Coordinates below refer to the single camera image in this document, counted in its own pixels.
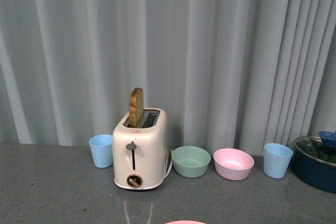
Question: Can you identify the pink plate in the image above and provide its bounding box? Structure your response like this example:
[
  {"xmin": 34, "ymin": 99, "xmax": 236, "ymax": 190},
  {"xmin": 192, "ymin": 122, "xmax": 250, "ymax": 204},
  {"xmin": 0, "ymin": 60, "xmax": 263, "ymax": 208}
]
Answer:
[{"xmin": 165, "ymin": 220, "xmax": 206, "ymax": 224}]

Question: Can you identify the bread slice in toaster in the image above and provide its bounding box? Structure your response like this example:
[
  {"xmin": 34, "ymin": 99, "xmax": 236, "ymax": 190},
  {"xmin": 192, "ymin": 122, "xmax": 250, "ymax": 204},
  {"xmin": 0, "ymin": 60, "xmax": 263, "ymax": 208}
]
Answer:
[{"xmin": 129, "ymin": 88, "xmax": 143, "ymax": 128}]

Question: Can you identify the cream two-slot toaster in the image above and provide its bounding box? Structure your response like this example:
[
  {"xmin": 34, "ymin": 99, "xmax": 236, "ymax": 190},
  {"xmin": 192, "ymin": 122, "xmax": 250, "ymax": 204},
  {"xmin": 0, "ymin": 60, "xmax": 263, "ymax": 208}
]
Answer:
[{"xmin": 112, "ymin": 108, "xmax": 169, "ymax": 190}]

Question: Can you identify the green bowl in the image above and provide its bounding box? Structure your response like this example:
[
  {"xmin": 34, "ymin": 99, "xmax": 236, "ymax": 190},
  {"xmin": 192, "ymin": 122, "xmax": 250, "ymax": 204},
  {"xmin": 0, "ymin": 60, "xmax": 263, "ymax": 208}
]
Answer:
[{"xmin": 172, "ymin": 146, "xmax": 211, "ymax": 178}]

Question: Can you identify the light blue cup left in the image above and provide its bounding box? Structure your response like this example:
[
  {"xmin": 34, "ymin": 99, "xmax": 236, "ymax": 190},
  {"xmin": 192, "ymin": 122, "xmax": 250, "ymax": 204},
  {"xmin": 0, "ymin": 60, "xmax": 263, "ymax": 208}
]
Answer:
[{"xmin": 89, "ymin": 134, "xmax": 113, "ymax": 168}]

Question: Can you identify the light blue cup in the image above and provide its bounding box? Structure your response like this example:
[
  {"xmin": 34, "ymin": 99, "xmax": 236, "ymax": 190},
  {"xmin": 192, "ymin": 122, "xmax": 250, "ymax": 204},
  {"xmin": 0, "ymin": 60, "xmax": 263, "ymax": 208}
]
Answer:
[
  {"xmin": 264, "ymin": 143, "xmax": 293, "ymax": 179},
  {"xmin": 89, "ymin": 134, "xmax": 113, "ymax": 168}
]

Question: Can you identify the pink bowl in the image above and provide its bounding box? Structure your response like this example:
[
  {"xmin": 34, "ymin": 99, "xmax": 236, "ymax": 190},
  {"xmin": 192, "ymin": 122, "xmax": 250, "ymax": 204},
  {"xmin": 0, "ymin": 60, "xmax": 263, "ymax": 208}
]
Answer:
[{"xmin": 213, "ymin": 148, "xmax": 255, "ymax": 180}]

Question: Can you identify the light blue cup right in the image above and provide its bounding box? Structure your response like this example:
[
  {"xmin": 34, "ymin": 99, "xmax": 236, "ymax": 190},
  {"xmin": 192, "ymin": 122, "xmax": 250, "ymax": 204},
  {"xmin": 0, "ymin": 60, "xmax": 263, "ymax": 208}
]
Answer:
[{"xmin": 264, "ymin": 143, "xmax": 293, "ymax": 179}]

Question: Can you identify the glass pot lid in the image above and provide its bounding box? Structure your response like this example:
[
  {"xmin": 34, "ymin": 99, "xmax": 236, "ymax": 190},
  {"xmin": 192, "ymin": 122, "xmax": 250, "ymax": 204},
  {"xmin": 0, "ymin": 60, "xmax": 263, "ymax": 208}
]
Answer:
[{"xmin": 295, "ymin": 131, "xmax": 335, "ymax": 167}]

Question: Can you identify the dark blue pot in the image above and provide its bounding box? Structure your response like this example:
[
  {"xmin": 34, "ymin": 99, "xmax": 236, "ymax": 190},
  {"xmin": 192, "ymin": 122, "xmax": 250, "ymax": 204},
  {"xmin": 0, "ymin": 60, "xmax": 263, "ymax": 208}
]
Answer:
[{"xmin": 291, "ymin": 148, "xmax": 335, "ymax": 193}]

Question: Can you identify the white toaster power cord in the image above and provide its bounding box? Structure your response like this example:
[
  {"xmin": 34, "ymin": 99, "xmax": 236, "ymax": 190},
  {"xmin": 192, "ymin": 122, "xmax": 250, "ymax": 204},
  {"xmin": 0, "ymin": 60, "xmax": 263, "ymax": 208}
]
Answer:
[{"xmin": 162, "ymin": 149, "xmax": 174, "ymax": 183}]

